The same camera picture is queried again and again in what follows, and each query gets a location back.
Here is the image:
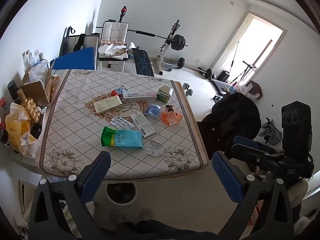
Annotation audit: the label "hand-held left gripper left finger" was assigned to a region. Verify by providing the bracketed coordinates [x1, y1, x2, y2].
[28, 151, 112, 240]

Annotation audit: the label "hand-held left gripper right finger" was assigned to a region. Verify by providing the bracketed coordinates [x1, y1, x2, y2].
[212, 151, 295, 240]

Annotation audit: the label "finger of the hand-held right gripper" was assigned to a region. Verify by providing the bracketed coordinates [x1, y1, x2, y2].
[232, 136, 283, 155]
[230, 144, 285, 167]

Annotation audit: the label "round white trash bin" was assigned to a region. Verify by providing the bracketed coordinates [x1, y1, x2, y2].
[106, 182, 138, 206]

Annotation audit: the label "cream medicine box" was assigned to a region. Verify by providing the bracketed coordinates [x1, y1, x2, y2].
[93, 95, 123, 113]

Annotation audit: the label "blue wrapper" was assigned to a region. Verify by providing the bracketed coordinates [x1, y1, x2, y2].
[144, 104, 162, 120]

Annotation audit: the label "person's right forearm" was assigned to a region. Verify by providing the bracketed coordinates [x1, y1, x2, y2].
[287, 180, 310, 220]

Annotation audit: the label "grey sneakers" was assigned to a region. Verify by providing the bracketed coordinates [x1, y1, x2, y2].
[260, 117, 284, 146]

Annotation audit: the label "green and blue packet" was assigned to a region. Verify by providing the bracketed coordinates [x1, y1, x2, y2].
[101, 126, 143, 150]

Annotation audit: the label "blue printed blister pack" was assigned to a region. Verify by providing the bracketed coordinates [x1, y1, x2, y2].
[109, 116, 135, 130]

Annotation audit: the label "brown stool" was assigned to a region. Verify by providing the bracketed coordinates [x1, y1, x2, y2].
[246, 80, 263, 102]

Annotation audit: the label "floral patterned tablecloth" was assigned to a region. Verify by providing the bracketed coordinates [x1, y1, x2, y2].
[35, 69, 209, 180]

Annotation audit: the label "clear silver blister pack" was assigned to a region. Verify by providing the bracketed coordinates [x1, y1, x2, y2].
[146, 140, 162, 156]

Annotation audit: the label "white printed medicine card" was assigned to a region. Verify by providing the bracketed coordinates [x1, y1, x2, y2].
[130, 112, 156, 138]

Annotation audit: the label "small black box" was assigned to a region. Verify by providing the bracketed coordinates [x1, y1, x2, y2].
[217, 70, 230, 83]

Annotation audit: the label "crumpled orange wrapper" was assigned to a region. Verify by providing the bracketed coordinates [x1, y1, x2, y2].
[160, 110, 183, 126]

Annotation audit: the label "long white box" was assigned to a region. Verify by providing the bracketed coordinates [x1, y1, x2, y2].
[122, 91, 158, 103]

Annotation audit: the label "yellow plastic bag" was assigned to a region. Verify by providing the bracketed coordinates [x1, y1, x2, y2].
[5, 102, 40, 158]

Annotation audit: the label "gold embossed bottle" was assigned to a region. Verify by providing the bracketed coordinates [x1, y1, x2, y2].
[16, 89, 41, 124]

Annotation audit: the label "green and white carton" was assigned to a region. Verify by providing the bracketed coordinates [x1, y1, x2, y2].
[157, 85, 174, 105]

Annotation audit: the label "brown cardboard box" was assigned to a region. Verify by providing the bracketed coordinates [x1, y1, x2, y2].
[17, 62, 62, 107]

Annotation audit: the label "short barbell with black plates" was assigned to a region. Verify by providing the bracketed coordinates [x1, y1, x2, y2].
[176, 57, 216, 81]

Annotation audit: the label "blue board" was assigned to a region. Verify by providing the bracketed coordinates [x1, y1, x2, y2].
[53, 47, 97, 70]

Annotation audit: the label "black bench pad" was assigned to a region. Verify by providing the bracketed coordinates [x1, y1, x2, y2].
[132, 47, 155, 77]

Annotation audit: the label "white plastic bag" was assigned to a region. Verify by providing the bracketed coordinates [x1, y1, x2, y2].
[28, 64, 49, 84]

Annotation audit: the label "dark glass bottle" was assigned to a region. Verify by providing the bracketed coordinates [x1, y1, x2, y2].
[7, 80, 21, 104]

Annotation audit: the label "pile of light clothes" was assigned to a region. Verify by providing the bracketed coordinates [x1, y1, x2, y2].
[98, 42, 135, 58]

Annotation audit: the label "white weight rack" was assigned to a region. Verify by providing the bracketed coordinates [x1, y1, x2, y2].
[154, 19, 182, 76]

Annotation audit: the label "clear glass bottles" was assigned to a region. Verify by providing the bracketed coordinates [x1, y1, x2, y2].
[24, 49, 48, 67]

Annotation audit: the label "white padded chair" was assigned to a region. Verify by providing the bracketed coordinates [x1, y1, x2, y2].
[96, 20, 130, 71]
[60, 26, 101, 57]

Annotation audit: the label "red and black stick vacuum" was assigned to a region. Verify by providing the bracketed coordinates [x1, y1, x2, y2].
[117, 5, 129, 24]

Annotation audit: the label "white door frame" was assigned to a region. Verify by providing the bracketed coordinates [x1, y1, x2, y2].
[212, 11, 287, 88]

